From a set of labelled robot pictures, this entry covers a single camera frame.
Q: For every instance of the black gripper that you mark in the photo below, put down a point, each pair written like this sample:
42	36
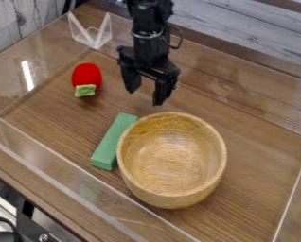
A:
148	62

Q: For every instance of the red plush strawberry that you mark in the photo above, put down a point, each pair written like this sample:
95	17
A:
86	79

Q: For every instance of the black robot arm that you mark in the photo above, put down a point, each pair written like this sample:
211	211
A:
151	29

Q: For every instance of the wooden bowl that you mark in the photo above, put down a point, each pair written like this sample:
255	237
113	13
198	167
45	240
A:
171	156

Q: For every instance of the green rectangular block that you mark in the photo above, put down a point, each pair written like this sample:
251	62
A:
103	157

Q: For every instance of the clear acrylic corner bracket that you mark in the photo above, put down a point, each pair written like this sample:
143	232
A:
93	37

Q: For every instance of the black table leg bracket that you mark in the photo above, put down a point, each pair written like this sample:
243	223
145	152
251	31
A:
29	230

